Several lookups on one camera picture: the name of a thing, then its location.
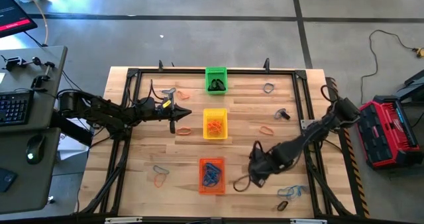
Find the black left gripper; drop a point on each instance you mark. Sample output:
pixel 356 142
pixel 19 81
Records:
pixel 154 113

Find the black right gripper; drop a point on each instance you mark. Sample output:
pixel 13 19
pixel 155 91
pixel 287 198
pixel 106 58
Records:
pixel 261 166

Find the orange rubber band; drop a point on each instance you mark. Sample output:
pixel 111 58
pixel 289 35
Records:
pixel 183 96
pixel 212 124
pixel 217 129
pixel 178 131
pixel 266 130
pixel 213 131
pixel 160 181

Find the black rubber band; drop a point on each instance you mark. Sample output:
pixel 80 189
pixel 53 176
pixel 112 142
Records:
pixel 286 115
pixel 218 88
pixel 214 85
pixel 279 206
pixel 222 85

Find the blue items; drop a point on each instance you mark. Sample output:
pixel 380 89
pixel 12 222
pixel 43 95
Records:
pixel 212 176

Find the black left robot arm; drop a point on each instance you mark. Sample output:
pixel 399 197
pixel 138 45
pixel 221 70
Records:
pixel 99 109

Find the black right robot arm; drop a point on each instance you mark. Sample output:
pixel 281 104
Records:
pixel 308 138

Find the yellow plastic basket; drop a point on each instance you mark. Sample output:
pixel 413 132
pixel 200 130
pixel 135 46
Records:
pixel 207 113

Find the green plastic basket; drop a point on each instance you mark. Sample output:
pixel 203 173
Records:
pixel 209 71

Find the orange plastic basket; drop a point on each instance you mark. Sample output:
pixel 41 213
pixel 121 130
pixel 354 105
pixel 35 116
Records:
pixel 202 191

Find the silver mounting plate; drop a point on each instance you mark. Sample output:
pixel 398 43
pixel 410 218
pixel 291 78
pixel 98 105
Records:
pixel 306 123

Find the yellow black hazard strip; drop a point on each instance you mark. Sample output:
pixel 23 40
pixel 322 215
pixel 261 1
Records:
pixel 360 184

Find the black desk beam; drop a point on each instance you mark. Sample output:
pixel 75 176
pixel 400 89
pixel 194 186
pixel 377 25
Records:
pixel 71 129

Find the white paper sheet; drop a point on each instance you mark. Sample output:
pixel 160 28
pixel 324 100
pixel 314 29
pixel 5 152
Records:
pixel 71 147

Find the red black tool case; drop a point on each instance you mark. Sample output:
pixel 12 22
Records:
pixel 387 134

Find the grey desk top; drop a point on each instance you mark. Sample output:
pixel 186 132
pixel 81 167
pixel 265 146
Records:
pixel 33 184
pixel 43 118

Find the black desk clamp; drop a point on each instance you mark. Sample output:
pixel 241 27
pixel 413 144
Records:
pixel 41 79
pixel 20 62

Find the black computer mouse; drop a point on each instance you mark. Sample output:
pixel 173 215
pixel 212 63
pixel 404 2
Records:
pixel 34 147

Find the small metal bolt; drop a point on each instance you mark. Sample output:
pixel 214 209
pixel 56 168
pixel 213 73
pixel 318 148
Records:
pixel 50 199

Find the black backlit keyboard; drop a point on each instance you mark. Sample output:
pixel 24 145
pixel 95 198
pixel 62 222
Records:
pixel 13 108

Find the black stand base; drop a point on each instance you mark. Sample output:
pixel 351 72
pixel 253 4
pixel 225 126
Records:
pixel 414 85

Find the dark flat device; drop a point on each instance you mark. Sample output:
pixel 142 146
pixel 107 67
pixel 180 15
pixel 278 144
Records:
pixel 6 179

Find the black computer monitor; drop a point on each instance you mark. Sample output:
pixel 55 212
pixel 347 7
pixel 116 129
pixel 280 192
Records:
pixel 13 15

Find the black aluminium table frame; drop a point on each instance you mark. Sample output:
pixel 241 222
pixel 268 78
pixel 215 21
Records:
pixel 165 71

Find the silver metal bracket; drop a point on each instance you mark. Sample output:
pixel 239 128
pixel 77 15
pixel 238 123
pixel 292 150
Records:
pixel 308 221
pixel 122 220

